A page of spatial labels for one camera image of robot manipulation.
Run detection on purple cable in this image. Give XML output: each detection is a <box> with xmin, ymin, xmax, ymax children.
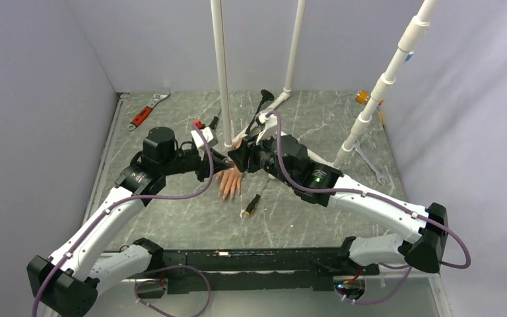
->
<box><xmin>30</xmin><ymin>122</ymin><xmax>215</xmax><ymax>317</ymax></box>
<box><xmin>264</xmin><ymin>110</ymin><xmax>472</xmax><ymax>306</ymax></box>

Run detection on orange yellow tool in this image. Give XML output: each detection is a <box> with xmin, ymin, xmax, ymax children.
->
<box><xmin>355</xmin><ymin>90</ymin><xmax>385</xmax><ymax>126</ymax></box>

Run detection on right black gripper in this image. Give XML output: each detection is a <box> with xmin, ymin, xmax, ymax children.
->
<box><xmin>228</xmin><ymin>128</ymin><xmax>296</xmax><ymax>188</ymax></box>

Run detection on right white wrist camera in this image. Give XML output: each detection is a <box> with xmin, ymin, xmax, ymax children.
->
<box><xmin>255</xmin><ymin>110</ymin><xmax>278</xmax><ymax>145</ymax></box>

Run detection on mannequin practice hand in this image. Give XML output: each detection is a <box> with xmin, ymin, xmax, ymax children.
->
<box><xmin>215</xmin><ymin>160</ymin><xmax>244</xmax><ymax>201</ymax></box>

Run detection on white angled PVC pole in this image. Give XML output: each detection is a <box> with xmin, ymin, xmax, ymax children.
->
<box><xmin>332</xmin><ymin>0</ymin><xmax>439</xmax><ymax>168</ymax></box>

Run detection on silver combination wrench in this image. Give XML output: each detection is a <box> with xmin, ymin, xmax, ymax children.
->
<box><xmin>353</xmin><ymin>141</ymin><xmax>388</xmax><ymax>186</ymax></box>

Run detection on black yellow screwdriver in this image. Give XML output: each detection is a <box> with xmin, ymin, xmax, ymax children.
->
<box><xmin>239</xmin><ymin>180</ymin><xmax>269</xmax><ymax>218</ymax></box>
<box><xmin>209</xmin><ymin>109</ymin><xmax>222</xmax><ymax>131</ymax></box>

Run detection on red adjustable wrench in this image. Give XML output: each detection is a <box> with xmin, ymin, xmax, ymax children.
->
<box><xmin>127</xmin><ymin>89</ymin><xmax>171</xmax><ymax>131</ymax></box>

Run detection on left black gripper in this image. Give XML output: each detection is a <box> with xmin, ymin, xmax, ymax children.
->
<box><xmin>161</xmin><ymin>147</ymin><xmax>230</xmax><ymax>182</ymax></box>

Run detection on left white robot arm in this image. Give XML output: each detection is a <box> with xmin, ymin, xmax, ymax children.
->
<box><xmin>27</xmin><ymin>122</ymin><xmax>228</xmax><ymax>316</ymax></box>

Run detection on white PVC pipe frame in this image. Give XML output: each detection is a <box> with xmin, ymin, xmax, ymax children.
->
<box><xmin>210</xmin><ymin>0</ymin><xmax>337</xmax><ymax>169</ymax></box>

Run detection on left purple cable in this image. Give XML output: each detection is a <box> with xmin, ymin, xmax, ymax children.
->
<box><xmin>30</xmin><ymin>122</ymin><xmax>215</xmax><ymax>317</ymax></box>

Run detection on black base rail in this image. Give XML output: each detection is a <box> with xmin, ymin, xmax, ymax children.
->
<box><xmin>131</xmin><ymin>246</ymin><xmax>380</xmax><ymax>295</ymax></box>

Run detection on black suction mount stalk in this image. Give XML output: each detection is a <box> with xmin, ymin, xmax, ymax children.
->
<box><xmin>244</xmin><ymin>89</ymin><xmax>275</xmax><ymax>135</ymax></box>

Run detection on black yellow screwdriver far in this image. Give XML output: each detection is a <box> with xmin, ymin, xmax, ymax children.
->
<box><xmin>209</xmin><ymin>109</ymin><xmax>222</xmax><ymax>131</ymax></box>

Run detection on black yellow screwdriver near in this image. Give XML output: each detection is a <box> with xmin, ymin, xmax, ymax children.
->
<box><xmin>239</xmin><ymin>180</ymin><xmax>269</xmax><ymax>218</ymax></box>

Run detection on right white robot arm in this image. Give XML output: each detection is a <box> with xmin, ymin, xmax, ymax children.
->
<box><xmin>228</xmin><ymin>135</ymin><xmax>448</xmax><ymax>274</ymax></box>

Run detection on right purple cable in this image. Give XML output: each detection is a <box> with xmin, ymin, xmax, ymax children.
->
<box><xmin>264</xmin><ymin>110</ymin><xmax>472</xmax><ymax>306</ymax></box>

